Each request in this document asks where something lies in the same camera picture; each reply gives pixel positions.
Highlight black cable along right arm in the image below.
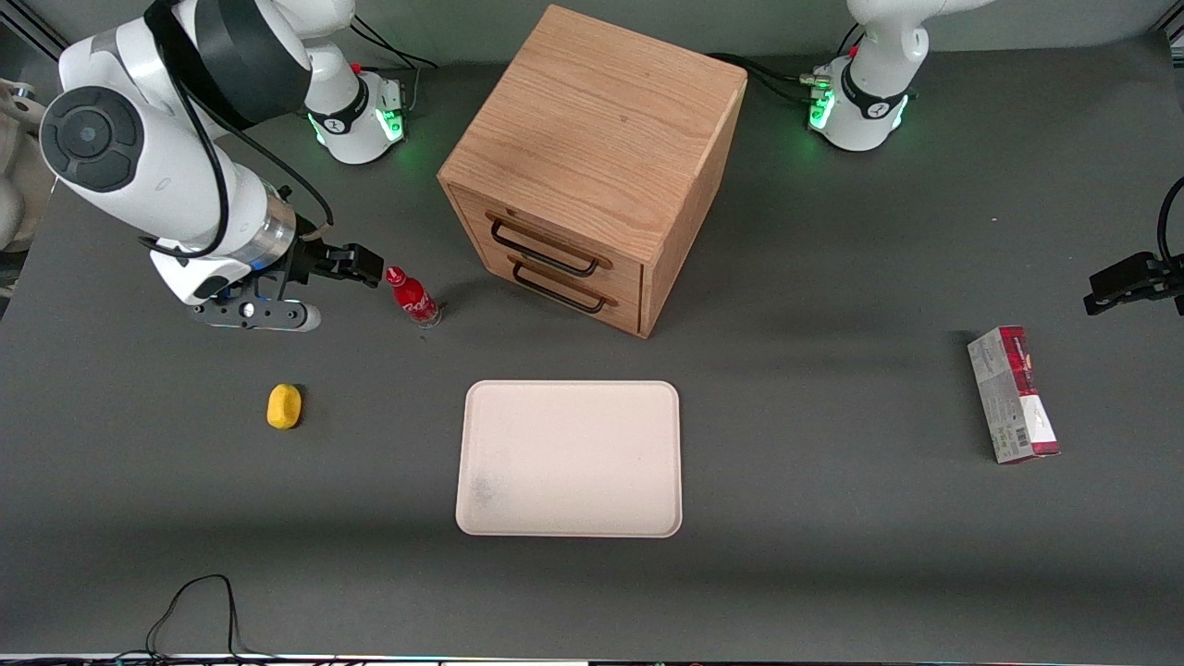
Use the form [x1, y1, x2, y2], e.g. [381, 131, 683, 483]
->
[143, 0, 336, 262]

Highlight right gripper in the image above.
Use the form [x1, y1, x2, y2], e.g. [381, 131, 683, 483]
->
[151, 236, 386, 306]

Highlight red coke bottle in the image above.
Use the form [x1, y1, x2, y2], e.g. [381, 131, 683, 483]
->
[385, 265, 444, 330]

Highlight black metal drawer handle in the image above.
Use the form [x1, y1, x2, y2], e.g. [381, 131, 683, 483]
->
[487, 214, 614, 278]
[509, 255, 619, 315]

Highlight black cables at left arm base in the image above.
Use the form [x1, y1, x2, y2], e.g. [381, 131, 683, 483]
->
[707, 51, 831, 105]

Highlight beige plastic tray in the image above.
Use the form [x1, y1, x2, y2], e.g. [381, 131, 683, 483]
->
[455, 379, 684, 539]

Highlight thin black cable on table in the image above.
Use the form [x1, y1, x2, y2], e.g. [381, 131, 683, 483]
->
[144, 573, 278, 663]

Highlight beige rounded object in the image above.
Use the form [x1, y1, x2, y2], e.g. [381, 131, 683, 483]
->
[0, 79, 56, 253]

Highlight red and grey carton box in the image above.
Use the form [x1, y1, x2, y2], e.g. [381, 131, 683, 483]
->
[967, 325, 1062, 465]

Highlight wooden drawer front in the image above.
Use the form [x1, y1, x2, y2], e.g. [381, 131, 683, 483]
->
[481, 244, 644, 337]
[451, 188, 646, 301]

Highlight aluminium frame profile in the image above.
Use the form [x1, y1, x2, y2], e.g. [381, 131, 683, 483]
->
[0, 0, 71, 64]

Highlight black cables at arm base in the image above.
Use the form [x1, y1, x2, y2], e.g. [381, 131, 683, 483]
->
[707, 51, 831, 105]
[350, 13, 441, 114]

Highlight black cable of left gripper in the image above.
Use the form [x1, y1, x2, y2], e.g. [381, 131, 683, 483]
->
[1156, 176, 1184, 269]

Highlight wooden drawer cabinet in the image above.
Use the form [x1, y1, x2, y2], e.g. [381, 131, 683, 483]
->
[438, 5, 748, 339]

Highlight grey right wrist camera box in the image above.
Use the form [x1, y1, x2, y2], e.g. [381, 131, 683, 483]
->
[190, 298, 323, 333]

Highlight black cables at right arm base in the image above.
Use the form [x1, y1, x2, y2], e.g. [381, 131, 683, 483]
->
[350, 13, 441, 114]

